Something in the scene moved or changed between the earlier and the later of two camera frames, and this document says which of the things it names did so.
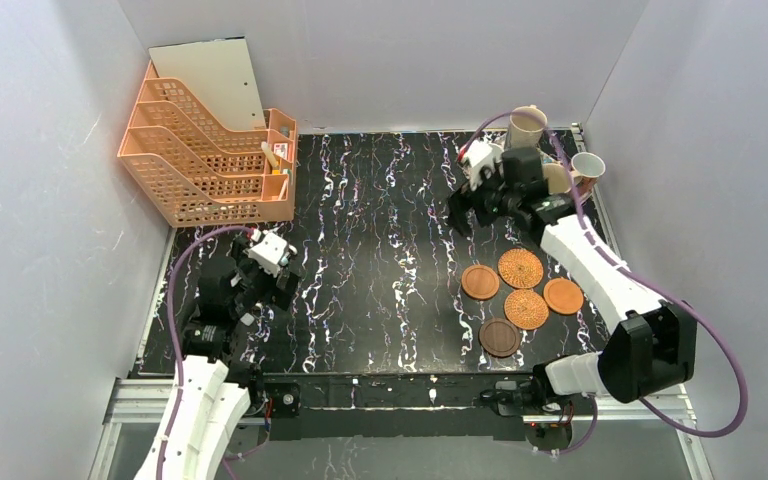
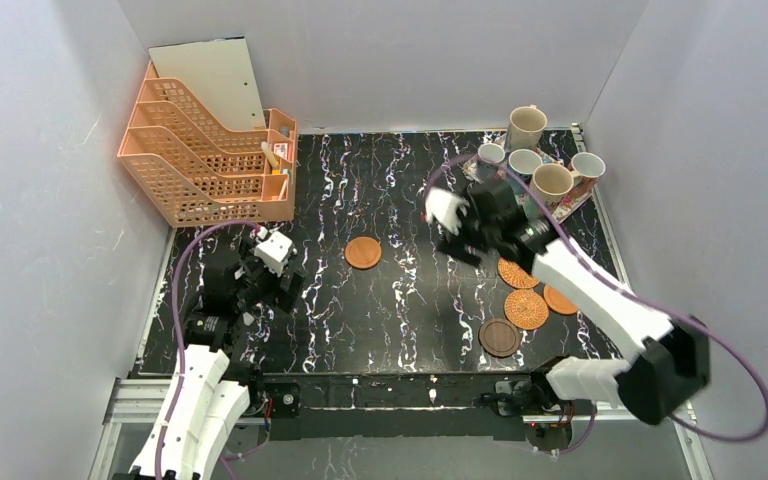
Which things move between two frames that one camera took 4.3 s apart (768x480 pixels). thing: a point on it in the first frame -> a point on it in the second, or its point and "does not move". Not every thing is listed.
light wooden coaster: x=563 y=296 does not move
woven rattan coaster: x=526 y=309 does not move
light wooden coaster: x=480 y=282 -> x=363 y=252
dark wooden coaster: x=499 y=337 does not move
